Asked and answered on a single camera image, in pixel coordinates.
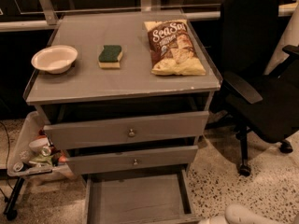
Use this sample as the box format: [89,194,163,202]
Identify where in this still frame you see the metal railing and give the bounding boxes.
[0,0,299,33]

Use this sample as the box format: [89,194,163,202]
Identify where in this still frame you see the grey top drawer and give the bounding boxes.
[44,111,208,149]

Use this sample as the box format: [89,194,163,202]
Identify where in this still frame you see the brown chips bag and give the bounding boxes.
[144,20,206,76]

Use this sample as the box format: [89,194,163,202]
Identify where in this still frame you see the green yellow sponge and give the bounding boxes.
[98,45,122,69]

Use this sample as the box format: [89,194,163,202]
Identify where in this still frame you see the white bowl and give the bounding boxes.
[31,45,78,74]

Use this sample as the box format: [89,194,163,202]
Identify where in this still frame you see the clear plastic trash bin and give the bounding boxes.
[7,111,76,183]

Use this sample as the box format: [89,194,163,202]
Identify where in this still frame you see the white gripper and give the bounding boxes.
[199,216,228,224]

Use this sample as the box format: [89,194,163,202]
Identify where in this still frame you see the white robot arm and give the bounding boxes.
[198,204,281,224]

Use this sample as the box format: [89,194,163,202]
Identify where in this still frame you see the grey drawer cabinet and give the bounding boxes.
[23,12,223,179]

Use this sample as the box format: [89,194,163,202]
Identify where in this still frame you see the black office chair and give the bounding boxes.
[210,0,299,176]

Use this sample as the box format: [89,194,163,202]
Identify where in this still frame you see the grey middle drawer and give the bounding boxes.
[66,146,197,175]

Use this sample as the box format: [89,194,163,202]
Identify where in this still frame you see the black stand leg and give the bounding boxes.
[4,177,24,221]

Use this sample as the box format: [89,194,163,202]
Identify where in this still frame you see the grey drawer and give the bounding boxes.
[44,111,208,149]
[83,166,200,224]
[66,146,197,175]

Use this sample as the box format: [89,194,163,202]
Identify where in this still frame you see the grey bottom drawer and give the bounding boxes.
[83,166,200,224]

